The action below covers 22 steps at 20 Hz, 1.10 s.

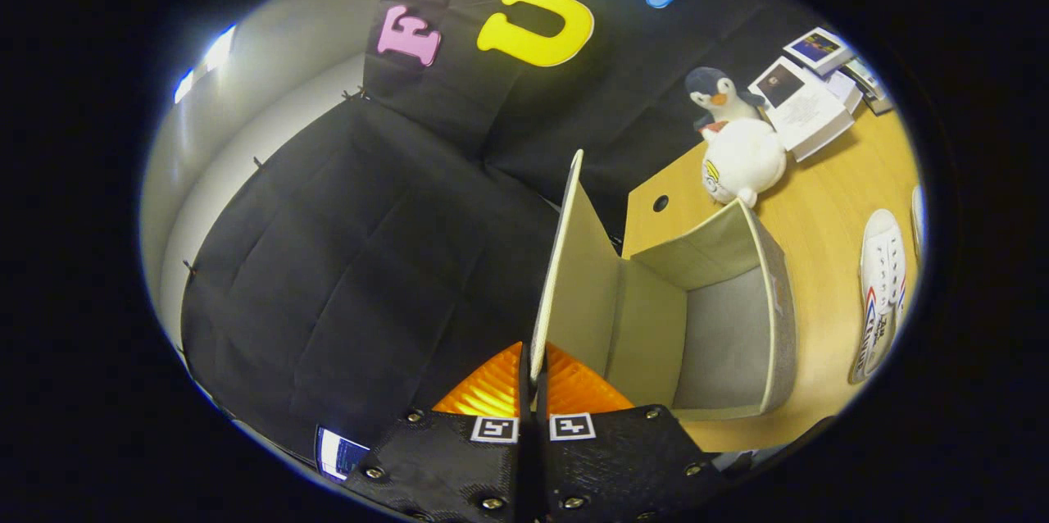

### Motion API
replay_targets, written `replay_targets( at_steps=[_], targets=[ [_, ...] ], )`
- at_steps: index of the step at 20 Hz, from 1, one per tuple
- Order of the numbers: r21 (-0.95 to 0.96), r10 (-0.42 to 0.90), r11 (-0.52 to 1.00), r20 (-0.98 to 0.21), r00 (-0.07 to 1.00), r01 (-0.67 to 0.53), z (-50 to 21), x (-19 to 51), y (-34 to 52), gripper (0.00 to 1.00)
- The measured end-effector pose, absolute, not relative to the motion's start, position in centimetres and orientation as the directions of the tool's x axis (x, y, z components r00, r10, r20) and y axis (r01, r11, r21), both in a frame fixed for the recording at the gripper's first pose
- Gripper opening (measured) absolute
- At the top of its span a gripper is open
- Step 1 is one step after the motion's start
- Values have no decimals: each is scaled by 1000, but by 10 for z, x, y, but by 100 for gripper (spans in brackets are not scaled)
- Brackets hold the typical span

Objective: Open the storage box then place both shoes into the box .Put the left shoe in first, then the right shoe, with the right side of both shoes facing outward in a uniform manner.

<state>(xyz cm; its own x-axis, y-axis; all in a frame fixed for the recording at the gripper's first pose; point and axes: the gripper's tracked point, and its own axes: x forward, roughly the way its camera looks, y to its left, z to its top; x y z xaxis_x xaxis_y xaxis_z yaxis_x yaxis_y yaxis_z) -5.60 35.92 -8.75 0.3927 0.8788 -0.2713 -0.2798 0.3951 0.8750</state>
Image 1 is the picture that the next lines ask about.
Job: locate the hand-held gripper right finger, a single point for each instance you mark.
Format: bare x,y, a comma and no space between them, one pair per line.
623,466

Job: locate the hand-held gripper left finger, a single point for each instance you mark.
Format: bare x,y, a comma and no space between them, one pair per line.
459,466

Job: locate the grey fabric storage box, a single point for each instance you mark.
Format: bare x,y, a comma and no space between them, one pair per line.
721,343

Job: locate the white striped canvas shoe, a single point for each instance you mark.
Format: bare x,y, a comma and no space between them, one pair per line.
919,220
883,277

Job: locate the lit blue white screen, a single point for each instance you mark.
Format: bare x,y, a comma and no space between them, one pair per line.
338,453

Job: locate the white round plush toy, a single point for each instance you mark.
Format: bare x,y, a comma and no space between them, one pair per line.
746,158

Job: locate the grey penguin plush toy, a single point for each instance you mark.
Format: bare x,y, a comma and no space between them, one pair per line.
717,97

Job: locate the white book with portrait cover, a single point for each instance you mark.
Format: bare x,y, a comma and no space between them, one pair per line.
807,113

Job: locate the dark hardcover book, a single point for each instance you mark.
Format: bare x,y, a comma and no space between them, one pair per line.
881,105

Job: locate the book with pale green cover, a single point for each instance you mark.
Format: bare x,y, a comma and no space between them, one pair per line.
867,79

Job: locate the book with blue picture cover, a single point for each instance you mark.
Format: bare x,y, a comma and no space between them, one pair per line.
819,47

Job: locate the large ceiling light panel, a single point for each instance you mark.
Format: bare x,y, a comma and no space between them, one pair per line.
215,56

